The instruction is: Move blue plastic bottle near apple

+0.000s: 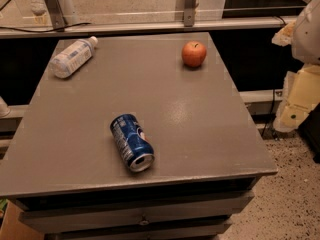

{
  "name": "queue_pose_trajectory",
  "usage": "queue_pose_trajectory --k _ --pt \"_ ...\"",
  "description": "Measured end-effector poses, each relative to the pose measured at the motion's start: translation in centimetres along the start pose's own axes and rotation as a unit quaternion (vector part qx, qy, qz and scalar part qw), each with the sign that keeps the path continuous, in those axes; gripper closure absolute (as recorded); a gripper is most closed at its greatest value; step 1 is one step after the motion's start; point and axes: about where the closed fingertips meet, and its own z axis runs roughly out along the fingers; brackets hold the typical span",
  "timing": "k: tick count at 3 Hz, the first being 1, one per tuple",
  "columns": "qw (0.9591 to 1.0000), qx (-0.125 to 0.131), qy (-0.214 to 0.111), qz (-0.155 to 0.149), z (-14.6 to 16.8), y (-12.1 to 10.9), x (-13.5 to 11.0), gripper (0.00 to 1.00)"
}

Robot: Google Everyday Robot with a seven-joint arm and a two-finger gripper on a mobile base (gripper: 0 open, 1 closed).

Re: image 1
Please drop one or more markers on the clear plastic bottle blue label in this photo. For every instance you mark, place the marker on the clear plastic bottle blue label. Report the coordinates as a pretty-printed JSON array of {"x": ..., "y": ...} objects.
[{"x": 67, "y": 62}]

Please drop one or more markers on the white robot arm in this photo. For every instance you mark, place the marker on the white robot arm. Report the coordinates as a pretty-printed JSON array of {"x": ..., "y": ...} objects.
[{"x": 301, "y": 90}]

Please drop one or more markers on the red apple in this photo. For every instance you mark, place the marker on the red apple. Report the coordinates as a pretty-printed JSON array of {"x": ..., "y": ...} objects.
[{"x": 193, "y": 54}]

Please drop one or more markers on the blue soda can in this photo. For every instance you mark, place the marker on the blue soda can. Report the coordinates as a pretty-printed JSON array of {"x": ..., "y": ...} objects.
[{"x": 135, "y": 151}]

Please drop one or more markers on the grey drawer cabinet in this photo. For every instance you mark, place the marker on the grey drawer cabinet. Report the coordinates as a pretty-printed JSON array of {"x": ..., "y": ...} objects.
[{"x": 64, "y": 170}]

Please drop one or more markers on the cardboard box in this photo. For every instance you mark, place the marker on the cardboard box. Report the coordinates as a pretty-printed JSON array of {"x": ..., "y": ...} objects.
[{"x": 13, "y": 229}]

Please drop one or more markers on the metal bracket centre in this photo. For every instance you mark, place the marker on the metal bracket centre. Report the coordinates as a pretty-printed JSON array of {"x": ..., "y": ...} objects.
[{"x": 189, "y": 13}]

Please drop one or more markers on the metal bracket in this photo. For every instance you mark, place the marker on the metal bracket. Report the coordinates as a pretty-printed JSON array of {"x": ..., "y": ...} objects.
[
  {"x": 189, "y": 13},
  {"x": 56, "y": 15}
]

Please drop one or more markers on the metal bracket left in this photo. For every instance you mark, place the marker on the metal bracket left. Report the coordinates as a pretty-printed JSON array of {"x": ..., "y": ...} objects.
[{"x": 56, "y": 15}]

